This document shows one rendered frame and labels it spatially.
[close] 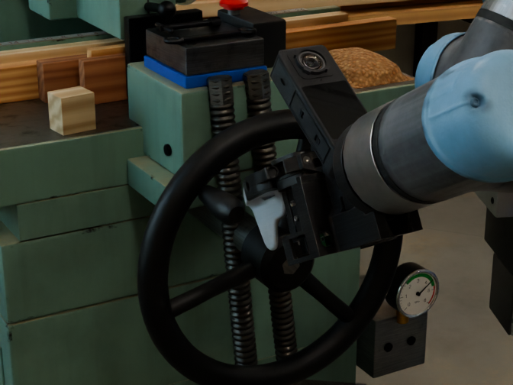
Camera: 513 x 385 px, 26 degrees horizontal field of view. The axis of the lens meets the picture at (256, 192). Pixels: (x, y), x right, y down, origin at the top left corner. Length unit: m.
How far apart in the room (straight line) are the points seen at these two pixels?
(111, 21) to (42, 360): 0.38
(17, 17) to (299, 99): 0.69
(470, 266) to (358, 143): 2.30
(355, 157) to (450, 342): 1.92
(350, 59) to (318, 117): 0.53
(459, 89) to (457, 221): 2.68
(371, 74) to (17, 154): 0.44
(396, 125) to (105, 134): 0.50
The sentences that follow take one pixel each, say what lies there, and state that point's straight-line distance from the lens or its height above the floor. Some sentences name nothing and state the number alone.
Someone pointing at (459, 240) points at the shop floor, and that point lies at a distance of 3.20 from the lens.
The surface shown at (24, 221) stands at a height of 0.82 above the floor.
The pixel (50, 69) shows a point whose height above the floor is 0.94.
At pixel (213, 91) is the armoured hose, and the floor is 0.96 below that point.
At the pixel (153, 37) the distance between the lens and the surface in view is 1.13.
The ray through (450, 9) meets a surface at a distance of 3.61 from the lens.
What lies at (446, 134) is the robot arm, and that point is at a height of 1.05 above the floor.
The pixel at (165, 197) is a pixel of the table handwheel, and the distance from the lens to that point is 0.98.
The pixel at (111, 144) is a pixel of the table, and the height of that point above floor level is 0.89.
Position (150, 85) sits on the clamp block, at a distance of 1.12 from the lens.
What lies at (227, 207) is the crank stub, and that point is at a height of 0.90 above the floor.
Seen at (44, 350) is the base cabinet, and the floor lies 0.67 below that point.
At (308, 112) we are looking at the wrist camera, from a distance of 0.82.
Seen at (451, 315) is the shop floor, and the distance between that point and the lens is 2.77.
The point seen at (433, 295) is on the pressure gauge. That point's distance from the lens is 1.37.
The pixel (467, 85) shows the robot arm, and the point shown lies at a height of 1.08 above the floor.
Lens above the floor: 1.25
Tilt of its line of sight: 21 degrees down
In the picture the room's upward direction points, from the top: straight up
